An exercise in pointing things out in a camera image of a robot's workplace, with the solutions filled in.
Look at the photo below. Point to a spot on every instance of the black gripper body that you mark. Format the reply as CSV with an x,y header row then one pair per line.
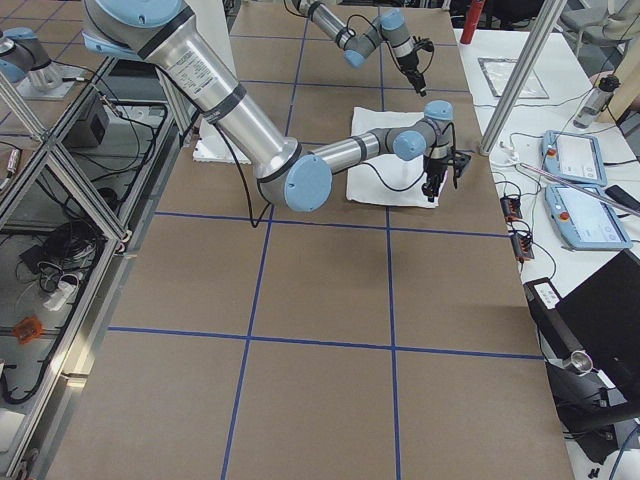
x,y
435,166
411,66

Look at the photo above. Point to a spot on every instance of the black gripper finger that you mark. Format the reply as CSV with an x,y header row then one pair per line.
x,y
432,186
418,82

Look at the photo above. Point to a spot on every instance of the third silver robot arm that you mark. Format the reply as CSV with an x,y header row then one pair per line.
x,y
26,63

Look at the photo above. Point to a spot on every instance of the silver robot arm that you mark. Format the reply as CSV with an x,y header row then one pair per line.
x,y
389,28
165,34

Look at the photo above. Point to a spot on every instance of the orange black connector block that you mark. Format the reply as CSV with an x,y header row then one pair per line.
x,y
511,208

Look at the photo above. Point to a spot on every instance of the red bottle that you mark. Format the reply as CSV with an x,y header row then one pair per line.
x,y
472,19

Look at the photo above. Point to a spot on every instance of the upper blue teach pendant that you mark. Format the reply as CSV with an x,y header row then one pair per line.
x,y
573,157

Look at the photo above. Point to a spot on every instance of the blue teach pendant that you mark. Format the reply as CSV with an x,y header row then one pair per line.
x,y
573,157
583,222

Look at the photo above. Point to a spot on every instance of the lower blue teach pendant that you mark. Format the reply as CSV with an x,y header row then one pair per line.
x,y
583,222

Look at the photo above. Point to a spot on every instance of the clear water bottle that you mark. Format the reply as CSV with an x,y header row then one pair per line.
x,y
597,101

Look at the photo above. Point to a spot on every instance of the black laptop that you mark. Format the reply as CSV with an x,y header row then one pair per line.
x,y
603,314

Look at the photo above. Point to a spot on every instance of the grey control box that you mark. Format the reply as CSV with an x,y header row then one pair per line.
x,y
90,127

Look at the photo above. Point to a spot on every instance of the white power strip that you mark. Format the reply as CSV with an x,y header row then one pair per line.
x,y
66,287

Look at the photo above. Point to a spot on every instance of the orange plastic part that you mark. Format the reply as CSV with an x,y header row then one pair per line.
x,y
28,329

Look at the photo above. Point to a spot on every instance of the aluminium frame post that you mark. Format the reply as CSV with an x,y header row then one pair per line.
x,y
536,40

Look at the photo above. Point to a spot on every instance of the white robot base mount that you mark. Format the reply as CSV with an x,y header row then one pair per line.
x,y
211,23

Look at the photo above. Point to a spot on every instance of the aluminium frame rail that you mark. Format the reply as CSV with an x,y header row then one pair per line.
x,y
79,212

